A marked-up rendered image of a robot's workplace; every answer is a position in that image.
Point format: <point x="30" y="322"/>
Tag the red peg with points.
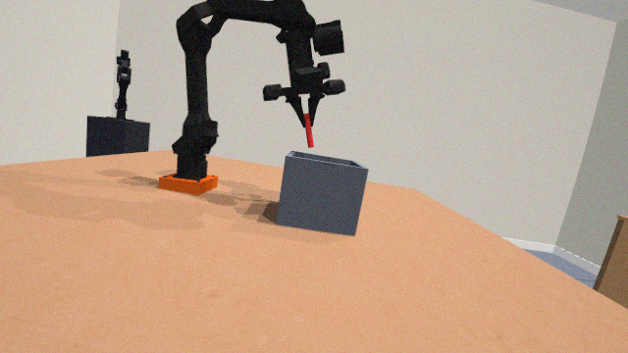
<point x="308" y="130"/>

